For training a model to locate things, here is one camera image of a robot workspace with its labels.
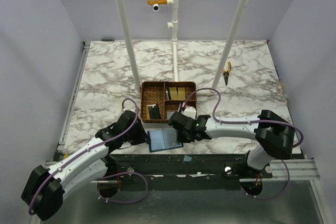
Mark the black VIP credit card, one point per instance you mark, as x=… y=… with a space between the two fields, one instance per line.
x=153 y=112

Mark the aluminium rail frame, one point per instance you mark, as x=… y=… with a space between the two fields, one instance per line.
x=105 y=79

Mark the centre white pipe stand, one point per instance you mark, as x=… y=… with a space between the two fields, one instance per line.
x=173 y=26

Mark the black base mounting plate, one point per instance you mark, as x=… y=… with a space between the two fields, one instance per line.
x=181 y=172

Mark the gold credit card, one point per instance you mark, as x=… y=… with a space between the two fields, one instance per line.
x=173 y=93
x=181 y=93

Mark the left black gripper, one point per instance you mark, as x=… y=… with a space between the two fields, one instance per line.
x=143 y=137

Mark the right white slanted pipe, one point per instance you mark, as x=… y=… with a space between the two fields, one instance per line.
x=240 y=10

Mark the orange hook peg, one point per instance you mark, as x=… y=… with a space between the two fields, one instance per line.
x=157 y=2

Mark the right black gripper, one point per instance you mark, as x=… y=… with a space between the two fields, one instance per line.
x=182 y=133

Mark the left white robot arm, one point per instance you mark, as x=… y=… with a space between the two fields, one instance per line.
x=48 y=187

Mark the white slanted pipe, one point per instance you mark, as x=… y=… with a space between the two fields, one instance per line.
x=240 y=10
x=120 y=4

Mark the small blue white ball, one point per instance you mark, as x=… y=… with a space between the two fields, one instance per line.
x=156 y=7

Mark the left white slanted pipe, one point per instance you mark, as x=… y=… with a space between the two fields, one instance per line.
x=120 y=4

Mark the yellow handled pliers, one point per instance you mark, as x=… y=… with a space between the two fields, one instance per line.
x=227 y=72

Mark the blue leather card holder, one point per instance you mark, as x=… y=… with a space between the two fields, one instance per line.
x=163 y=139

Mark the woven brown divided tray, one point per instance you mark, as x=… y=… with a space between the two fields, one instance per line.
x=156 y=92

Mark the white diamond credit card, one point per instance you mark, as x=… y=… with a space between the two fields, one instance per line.
x=169 y=114

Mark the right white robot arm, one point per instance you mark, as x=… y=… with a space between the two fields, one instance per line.
x=275 y=136

